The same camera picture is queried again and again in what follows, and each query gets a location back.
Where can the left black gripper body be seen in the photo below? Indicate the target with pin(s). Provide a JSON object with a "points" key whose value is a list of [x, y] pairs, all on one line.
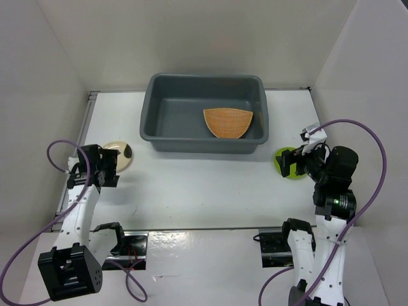
{"points": [[108, 164]]}

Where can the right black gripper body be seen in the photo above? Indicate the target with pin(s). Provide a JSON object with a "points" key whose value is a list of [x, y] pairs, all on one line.
{"points": [[313, 163]]}

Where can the green round plate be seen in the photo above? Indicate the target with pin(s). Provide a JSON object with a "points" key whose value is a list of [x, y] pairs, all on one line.
{"points": [[292, 175]]}

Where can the cream round plate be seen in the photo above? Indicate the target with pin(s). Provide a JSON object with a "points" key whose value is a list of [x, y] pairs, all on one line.
{"points": [[125, 154]]}

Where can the orange woven triangular plate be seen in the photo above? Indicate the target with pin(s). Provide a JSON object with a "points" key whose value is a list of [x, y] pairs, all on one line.
{"points": [[230, 123]]}

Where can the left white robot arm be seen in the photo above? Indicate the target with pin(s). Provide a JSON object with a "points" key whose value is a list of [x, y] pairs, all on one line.
{"points": [[73, 267]]}

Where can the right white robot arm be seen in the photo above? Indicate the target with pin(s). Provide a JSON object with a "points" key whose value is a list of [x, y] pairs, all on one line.
{"points": [[319, 254]]}

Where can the grey plastic bin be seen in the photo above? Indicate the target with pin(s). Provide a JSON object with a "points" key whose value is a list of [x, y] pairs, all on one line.
{"points": [[174, 107]]}

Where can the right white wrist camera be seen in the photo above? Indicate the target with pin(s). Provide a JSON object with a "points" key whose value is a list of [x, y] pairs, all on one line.
{"points": [[312, 136]]}

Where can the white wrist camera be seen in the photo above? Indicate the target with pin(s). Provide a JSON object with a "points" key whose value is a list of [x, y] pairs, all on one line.
{"points": [[312, 136], [73, 165]]}

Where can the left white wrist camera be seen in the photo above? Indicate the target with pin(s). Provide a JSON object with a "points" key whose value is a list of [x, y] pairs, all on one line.
{"points": [[73, 165]]}

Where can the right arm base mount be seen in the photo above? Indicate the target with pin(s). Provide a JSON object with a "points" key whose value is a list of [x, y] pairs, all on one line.
{"points": [[275, 251]]}

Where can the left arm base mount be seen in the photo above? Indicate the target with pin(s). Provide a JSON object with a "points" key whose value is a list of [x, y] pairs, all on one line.
{"points": [[130, 253]]}

